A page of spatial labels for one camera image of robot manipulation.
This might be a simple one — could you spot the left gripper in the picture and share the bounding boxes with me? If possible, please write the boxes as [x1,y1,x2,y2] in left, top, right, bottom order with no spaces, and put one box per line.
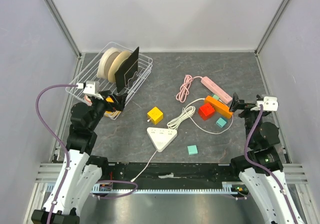
[87,90,127,130]

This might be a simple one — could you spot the red cube plug adapter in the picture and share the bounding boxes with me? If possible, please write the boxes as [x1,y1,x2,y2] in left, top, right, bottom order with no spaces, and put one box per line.
[198,103,215,121]

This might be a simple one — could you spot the orange power strip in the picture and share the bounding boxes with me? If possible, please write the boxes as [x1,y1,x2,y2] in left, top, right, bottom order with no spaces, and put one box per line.
[204,96,233,119]

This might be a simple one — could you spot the teal plug adapter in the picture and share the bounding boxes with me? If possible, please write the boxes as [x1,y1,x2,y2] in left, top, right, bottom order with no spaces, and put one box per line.
[187,145,198,156]
[216,117,227,128]

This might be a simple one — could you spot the teal plug adapter front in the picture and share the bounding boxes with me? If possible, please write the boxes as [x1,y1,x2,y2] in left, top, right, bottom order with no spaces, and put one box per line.
[187,145,198,156]

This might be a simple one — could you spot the white wire dish rack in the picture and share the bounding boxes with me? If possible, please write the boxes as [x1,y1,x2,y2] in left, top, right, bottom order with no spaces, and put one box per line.
[66,42,153,114]

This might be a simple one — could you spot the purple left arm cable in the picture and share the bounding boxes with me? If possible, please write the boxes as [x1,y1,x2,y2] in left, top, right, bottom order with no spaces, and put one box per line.
[35,84,139,224]

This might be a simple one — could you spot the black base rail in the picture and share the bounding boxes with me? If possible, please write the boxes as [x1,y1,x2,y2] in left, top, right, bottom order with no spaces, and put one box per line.
[100,162,240,190]

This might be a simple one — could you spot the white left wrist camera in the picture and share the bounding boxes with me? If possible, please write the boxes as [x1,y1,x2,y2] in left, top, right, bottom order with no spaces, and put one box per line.
[76,81,102,99]

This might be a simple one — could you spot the pink coiled cord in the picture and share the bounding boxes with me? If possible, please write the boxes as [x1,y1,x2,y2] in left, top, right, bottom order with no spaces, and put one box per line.
[175,74,205,102]

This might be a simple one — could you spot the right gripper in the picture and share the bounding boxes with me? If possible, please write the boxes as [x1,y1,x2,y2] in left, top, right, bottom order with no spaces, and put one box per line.
[228,92,266,145]

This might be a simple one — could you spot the beige round plate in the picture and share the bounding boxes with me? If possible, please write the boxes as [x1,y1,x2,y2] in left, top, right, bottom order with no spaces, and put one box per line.
[107,51,131,83]

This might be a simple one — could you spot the yellow cube plug adapter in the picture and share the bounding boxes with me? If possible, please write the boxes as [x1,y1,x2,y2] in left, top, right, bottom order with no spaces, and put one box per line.
[147,107,164,125]

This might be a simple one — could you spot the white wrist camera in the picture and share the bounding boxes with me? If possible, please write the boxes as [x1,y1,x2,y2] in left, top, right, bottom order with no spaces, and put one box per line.
[76,81,102,99]
[251,96,279,112]

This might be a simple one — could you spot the slotted cable duct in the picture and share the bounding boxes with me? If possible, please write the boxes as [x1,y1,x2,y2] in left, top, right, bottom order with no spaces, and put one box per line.
[91,182,249,195]

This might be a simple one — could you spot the pink power strip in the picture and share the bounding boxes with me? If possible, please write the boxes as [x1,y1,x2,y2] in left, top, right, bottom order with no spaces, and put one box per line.
[200,76,232,104]

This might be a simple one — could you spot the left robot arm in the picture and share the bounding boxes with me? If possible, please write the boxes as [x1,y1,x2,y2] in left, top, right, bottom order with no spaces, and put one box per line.
[31,91,128,223]

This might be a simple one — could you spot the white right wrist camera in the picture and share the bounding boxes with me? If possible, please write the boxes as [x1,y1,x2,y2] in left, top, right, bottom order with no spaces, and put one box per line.
[251,96,279,112]

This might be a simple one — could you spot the black square board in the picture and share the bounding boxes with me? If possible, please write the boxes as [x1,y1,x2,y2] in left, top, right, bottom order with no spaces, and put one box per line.
[114,47,140,94]

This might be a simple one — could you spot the white coiled power cord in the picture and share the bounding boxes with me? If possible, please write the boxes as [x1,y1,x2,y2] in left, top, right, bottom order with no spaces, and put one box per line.
[129,98,235,183]

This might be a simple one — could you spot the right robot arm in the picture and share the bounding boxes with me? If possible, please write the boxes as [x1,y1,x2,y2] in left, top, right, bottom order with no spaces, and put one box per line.
[229,93,303,223]

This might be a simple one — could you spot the teal plug adapter right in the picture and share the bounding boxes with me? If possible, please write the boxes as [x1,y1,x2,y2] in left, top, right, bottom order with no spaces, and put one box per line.
[216,117,227,128]

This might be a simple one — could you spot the white orange striped ball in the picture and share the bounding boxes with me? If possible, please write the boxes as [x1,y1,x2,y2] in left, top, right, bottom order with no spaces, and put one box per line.
[84,95,92,106]

